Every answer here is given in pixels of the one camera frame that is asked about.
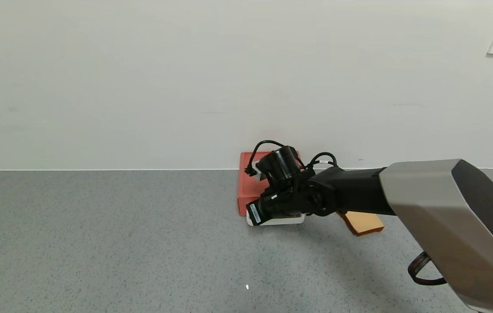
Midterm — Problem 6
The black camera cable with tag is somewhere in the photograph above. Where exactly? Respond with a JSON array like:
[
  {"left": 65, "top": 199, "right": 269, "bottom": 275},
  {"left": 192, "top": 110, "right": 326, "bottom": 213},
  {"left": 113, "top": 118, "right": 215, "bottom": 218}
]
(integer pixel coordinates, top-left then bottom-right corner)
[{"left": 248, "top": 140, "right": 339, "bottom": 176}]

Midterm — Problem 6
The toy toast slice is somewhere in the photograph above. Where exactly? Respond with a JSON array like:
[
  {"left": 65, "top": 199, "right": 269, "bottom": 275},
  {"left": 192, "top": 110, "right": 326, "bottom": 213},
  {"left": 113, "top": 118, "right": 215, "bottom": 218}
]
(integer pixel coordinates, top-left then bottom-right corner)
[{"left": 337, "top": 210, "right": 384, "bottom": 236}]

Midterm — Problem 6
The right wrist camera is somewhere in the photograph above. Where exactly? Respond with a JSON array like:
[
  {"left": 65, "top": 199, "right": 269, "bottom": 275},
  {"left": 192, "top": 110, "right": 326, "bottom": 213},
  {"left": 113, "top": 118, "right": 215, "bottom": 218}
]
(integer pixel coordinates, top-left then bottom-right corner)
[{"left": 246, "top": 165, "right": 270, "bottom": 182}]

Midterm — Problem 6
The red drawer with white handle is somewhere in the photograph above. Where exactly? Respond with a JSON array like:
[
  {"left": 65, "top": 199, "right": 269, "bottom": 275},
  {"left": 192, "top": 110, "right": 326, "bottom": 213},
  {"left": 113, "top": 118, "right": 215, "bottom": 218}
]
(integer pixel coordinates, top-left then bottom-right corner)
[{"left": 237, "top": 196, "right": 306, "bottom": 227}]

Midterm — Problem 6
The red drawer case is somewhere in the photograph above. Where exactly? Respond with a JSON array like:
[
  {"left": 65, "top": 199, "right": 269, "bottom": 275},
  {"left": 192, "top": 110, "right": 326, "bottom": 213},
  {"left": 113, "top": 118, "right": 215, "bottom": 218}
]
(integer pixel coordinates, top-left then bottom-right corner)
[{"left": 237, "top": 151, "right": 306, "bottom": 205}]

